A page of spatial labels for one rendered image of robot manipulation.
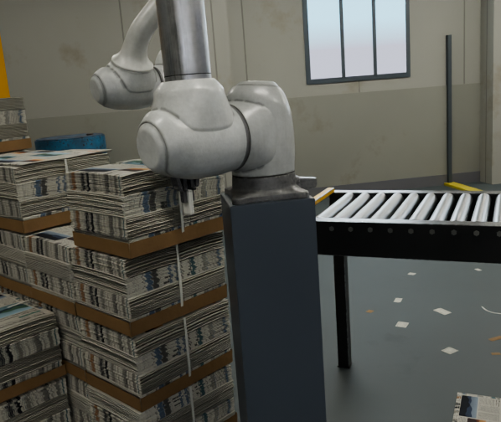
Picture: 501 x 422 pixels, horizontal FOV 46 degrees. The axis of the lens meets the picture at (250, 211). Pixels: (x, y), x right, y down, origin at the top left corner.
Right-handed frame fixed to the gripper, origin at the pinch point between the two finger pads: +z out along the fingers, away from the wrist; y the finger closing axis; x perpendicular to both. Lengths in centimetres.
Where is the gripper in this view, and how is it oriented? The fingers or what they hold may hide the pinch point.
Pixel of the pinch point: (188, 202)
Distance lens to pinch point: 165.0
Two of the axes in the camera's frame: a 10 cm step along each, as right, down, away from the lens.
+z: 0.7, 9.7, 2.1
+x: 7.3, 0.9, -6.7
